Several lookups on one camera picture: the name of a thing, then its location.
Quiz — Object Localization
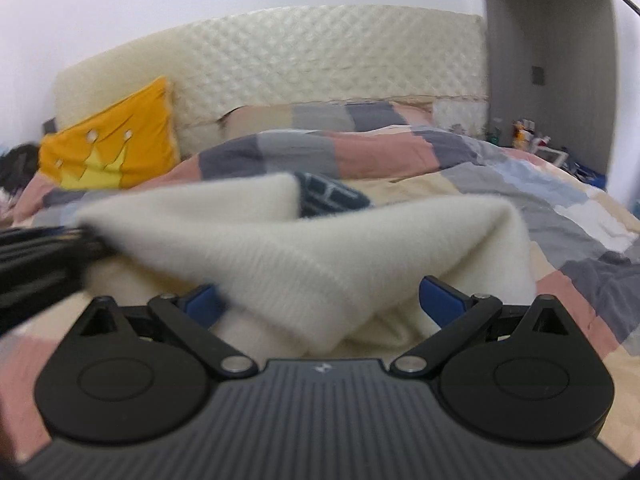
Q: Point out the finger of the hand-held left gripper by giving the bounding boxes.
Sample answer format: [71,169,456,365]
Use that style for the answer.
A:
[0,226,108,333]

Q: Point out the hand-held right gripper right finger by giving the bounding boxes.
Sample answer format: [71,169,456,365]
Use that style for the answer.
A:
[390,276,573,378]

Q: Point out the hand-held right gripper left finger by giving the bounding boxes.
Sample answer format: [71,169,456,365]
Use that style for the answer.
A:
[75,284,258,380]

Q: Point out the white knit sweater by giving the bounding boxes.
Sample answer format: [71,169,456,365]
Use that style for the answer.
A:
[75,171,538,361]

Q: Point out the dark cloth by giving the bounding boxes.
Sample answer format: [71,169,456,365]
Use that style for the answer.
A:
[0,144,42,196]

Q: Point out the checkered patchwork duvet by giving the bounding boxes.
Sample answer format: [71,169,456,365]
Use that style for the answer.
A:
[0,110,640,461]

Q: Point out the yellow crown pillow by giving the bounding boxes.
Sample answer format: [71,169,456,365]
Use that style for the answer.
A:
[37,76,181,191]

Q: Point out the colourful toy figures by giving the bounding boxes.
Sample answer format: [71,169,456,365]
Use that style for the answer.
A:
[510,119,551,151]

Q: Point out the blue box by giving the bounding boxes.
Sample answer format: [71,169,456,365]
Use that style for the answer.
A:
[575,160,607,187]

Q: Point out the checkered bed pillow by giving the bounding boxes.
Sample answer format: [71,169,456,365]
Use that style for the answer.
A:
[222,101,436,138]

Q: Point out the cream quilted headboard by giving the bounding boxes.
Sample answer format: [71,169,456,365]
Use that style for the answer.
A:
[52,5,490,161]

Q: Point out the white picture frame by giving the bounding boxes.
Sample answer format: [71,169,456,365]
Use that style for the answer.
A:
[535,146,569,169]

